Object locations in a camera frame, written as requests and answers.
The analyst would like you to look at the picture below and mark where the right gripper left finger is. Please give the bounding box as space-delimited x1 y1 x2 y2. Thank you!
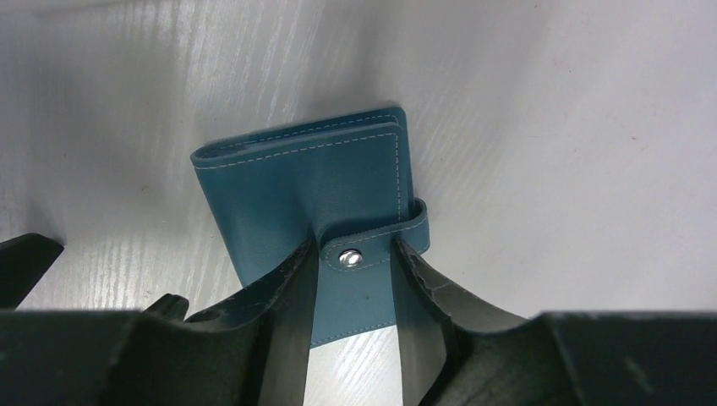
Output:
1 239 319 405

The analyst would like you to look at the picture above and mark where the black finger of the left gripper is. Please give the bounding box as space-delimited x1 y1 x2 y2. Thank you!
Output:
1 233 64 310

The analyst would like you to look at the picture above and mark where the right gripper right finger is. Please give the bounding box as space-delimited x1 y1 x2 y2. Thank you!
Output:
391 239 716 405

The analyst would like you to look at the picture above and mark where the blue leather card holder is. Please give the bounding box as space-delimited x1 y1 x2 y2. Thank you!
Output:
190 106 430 347

